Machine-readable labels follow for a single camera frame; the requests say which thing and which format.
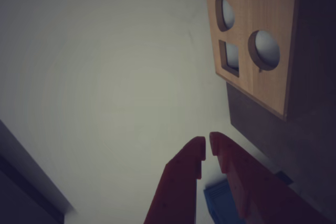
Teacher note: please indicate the blue block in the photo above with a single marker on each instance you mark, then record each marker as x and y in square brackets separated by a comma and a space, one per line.
[219, 203]

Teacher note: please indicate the black object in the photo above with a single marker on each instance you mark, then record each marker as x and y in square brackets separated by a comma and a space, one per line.
[284, 178]

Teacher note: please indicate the wooden shape sorter box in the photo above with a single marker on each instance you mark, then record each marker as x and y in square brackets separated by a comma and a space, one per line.
[262, 3]

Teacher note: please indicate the dark panel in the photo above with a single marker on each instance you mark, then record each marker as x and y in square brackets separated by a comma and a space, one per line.
[21, 195]

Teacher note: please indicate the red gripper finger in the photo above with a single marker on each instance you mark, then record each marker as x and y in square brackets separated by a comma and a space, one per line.
[176, 197]
[262, 195]

